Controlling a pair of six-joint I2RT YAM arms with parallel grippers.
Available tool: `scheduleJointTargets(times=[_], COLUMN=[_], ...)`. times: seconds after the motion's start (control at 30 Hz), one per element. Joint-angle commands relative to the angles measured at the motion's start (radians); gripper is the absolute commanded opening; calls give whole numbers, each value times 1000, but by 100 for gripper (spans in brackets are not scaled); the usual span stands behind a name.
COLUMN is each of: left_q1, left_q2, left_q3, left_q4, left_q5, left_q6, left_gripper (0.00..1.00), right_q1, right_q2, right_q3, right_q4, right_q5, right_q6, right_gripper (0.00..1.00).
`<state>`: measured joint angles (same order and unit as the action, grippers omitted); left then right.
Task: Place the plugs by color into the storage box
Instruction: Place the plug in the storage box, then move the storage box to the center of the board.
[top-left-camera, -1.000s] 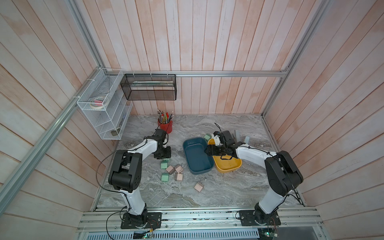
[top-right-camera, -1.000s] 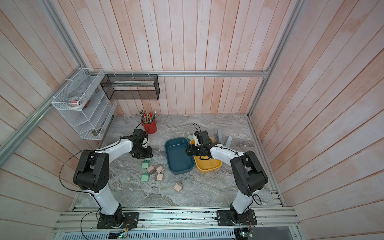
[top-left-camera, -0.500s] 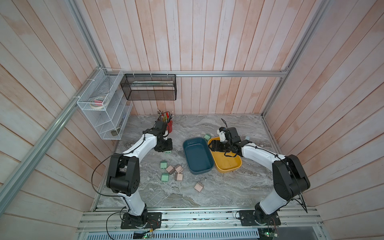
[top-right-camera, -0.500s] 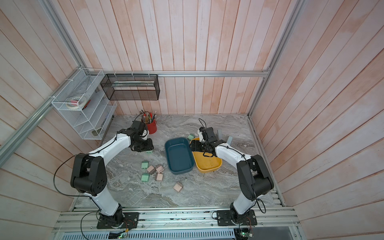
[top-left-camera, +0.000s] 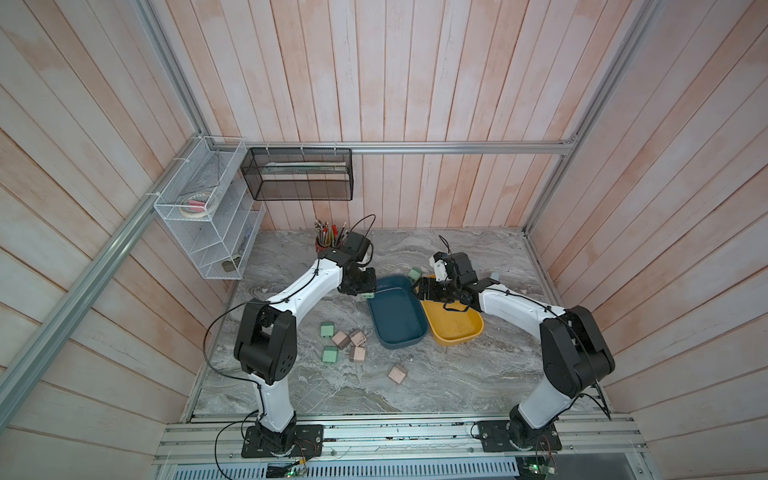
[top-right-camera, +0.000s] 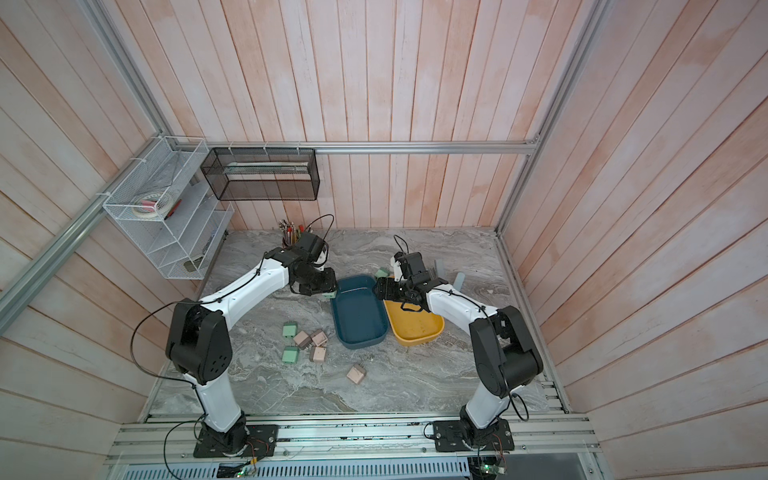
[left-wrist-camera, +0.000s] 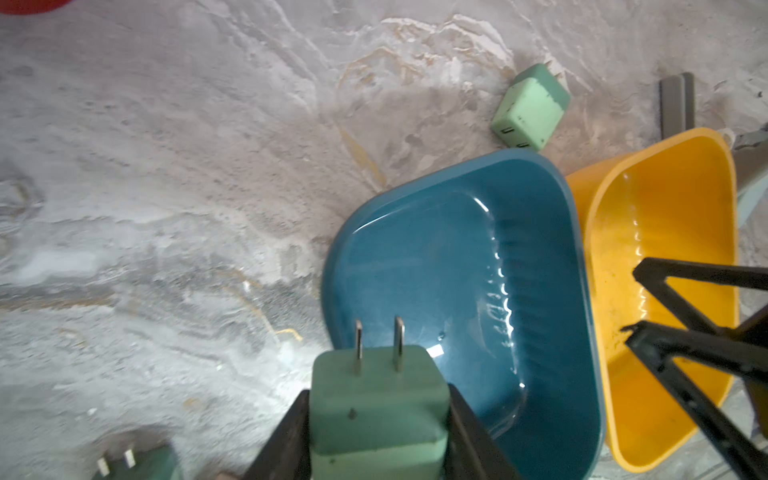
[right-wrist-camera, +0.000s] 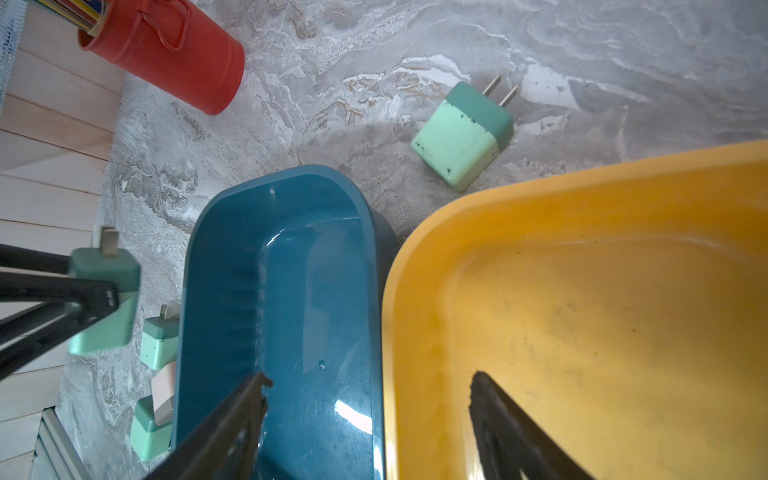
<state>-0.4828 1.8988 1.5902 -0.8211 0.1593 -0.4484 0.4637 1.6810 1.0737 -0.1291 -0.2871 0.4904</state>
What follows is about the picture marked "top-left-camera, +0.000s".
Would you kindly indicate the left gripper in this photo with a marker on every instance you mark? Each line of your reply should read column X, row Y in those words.
column 369, row 287

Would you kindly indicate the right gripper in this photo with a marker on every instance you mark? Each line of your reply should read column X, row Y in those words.
column 430, row 283

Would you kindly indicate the yellow storage box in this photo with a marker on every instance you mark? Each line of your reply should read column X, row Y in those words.
column 450, row 325

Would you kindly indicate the teal storage box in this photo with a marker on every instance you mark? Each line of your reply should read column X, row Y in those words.
column 398, row 316

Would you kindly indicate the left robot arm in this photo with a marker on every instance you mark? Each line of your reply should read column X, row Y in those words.
column 266, row 345

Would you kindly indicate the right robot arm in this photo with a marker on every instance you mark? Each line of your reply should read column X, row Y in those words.
column 574, row 353

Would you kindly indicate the red pen cup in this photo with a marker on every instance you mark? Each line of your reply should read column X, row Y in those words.
column 322, row 244

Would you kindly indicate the pens in cup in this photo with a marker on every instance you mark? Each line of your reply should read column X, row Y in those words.
column 329, row 230

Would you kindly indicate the pink plug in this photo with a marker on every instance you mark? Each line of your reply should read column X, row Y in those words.
column 358, row 338
column 358, row 354
column 398, row 374
column 341, row 340

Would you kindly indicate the black mesh basket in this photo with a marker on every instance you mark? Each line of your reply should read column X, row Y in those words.
column 299, row 174

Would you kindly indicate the tape roll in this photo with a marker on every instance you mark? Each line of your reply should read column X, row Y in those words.
column 198, row 205

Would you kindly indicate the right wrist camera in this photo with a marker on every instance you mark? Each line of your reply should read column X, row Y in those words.
column 450, row 267

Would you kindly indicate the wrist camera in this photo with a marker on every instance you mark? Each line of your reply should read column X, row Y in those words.
column 450, row 267
column 357, row 246

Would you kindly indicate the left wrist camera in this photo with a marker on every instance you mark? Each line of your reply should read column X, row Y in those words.
column 357, row 246

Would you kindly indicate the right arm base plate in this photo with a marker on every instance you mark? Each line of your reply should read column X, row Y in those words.
column 512, row 435

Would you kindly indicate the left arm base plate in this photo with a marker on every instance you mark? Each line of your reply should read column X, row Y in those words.
column 304, row 441

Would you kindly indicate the white wire shelf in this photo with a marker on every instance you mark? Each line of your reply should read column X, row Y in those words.
column 219, row 245

